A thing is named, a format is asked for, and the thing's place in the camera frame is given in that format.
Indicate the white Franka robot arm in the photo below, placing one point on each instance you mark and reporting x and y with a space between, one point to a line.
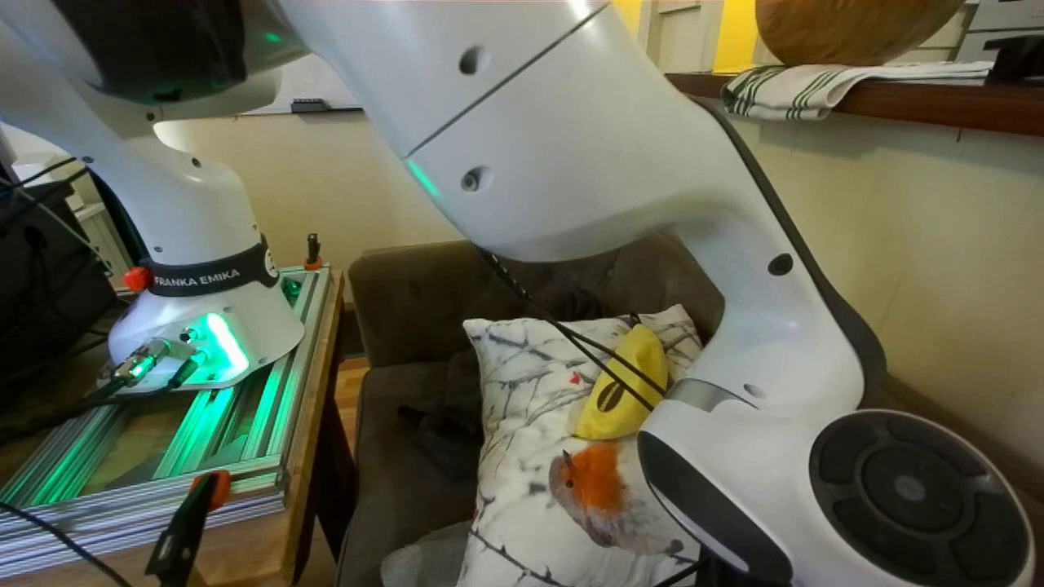
564 132

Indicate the wooden side table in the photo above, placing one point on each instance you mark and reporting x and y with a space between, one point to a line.
310 434

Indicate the brown tufted sofa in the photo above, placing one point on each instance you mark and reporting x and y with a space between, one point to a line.
403 294

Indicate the black bag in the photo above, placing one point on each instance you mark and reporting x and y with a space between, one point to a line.
43 294

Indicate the grey fleece blanket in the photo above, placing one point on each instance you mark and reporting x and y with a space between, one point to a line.
427 563

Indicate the green striped white towel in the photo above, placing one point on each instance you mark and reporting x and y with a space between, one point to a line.
792 94

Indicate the dark wooden shelf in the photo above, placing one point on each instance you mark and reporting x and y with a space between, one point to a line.
958 110

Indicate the black orange clamp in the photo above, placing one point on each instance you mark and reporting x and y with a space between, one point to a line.
183 524

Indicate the white robin print pillow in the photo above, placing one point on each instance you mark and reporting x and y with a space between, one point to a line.
524 434

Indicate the large wooden bowl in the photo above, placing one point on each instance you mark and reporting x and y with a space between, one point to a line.
849 27

